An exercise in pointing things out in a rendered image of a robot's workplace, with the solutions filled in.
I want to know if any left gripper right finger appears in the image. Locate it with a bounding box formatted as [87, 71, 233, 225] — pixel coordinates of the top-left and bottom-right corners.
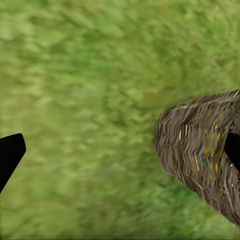
[224, 133, 240, 173]

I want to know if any wicker basket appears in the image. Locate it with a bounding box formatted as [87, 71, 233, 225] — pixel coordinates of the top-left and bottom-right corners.
[152, 89, 240, 230]

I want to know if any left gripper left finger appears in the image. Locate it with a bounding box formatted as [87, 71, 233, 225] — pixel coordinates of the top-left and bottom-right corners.
[0, 133, 26, 193]

